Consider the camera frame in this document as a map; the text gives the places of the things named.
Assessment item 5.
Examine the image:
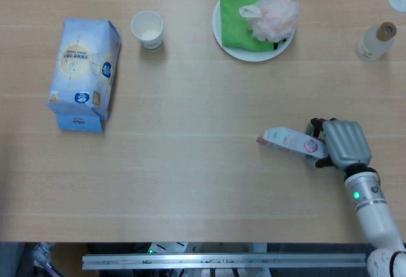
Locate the aluminium profile rail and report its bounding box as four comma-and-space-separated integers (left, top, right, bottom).
81, 252, 369, 271

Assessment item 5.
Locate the white paper cup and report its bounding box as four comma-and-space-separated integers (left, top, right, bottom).
131, 10, 164, 50

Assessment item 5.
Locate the pink white toothpaste box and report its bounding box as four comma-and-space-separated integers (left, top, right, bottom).
256, 126, 329, 160

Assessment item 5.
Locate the glass bottle with wooden cap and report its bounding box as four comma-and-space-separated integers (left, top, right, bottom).
356, 22, 398, 61

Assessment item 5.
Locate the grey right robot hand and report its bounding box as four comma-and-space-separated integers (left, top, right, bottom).
304, 117, 372, 173

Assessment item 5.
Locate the white round plate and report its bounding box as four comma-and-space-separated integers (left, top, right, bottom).
212, 0, 298, 62

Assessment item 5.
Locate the pink mesh bath pouf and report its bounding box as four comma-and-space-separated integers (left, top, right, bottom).
239, 0, 300, 42

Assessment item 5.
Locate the blue tissue paper pack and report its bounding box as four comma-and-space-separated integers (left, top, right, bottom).
46, 17, 122, 132

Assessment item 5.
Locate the green microfibre cloth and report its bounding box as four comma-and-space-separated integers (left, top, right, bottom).
219, 0, 288, 51

